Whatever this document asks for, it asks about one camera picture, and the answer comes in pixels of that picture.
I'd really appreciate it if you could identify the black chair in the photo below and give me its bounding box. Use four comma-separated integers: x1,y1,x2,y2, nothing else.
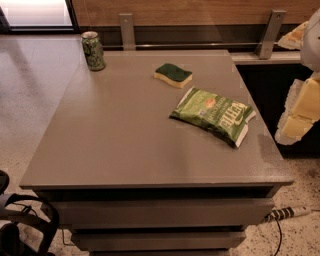
0,170,59,256

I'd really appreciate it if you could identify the left metal rail bracket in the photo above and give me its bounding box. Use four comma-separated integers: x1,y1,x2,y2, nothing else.
119,13,136,51

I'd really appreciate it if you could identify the green and yellow sponge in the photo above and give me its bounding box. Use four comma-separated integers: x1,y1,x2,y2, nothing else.
154,63,193,88

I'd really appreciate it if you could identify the green jalapeno chip bag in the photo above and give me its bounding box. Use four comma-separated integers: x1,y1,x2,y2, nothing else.
170,87,256,147

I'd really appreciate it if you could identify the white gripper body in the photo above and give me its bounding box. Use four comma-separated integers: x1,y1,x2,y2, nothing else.
300,8,320,72

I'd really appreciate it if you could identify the grey drawer cabinet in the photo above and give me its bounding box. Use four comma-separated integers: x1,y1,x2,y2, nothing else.
21,50,291,256

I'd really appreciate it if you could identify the metal rail bracket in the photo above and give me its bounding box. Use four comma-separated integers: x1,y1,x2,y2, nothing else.
119,13,136,51
255,10,286,60

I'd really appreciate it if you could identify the right metal rail bracket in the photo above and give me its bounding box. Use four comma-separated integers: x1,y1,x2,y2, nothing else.
255,10,286,60

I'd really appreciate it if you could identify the green soda can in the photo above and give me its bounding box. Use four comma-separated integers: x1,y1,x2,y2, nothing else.
81,31,106,71

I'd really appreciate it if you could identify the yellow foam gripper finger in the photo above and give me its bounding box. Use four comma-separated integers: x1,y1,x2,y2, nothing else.
278,22,308,50
275,78,320,145

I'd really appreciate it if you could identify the horizontal metal rail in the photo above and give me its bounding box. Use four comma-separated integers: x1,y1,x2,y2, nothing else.
101,41,282,50

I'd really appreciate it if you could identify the black power cable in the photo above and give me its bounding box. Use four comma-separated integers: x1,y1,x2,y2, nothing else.
270,213,284,256

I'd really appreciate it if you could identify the white power strip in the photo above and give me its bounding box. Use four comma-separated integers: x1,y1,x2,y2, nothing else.
263,206,311,222

